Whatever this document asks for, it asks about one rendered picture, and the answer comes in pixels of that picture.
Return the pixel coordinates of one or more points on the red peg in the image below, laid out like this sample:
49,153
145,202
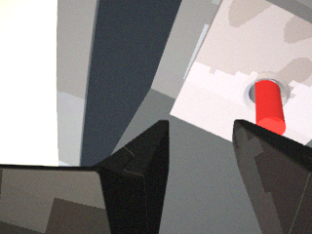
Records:
269,113

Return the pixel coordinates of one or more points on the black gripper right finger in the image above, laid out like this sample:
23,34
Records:
277,172

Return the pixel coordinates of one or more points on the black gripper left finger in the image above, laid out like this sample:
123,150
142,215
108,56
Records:
123,194

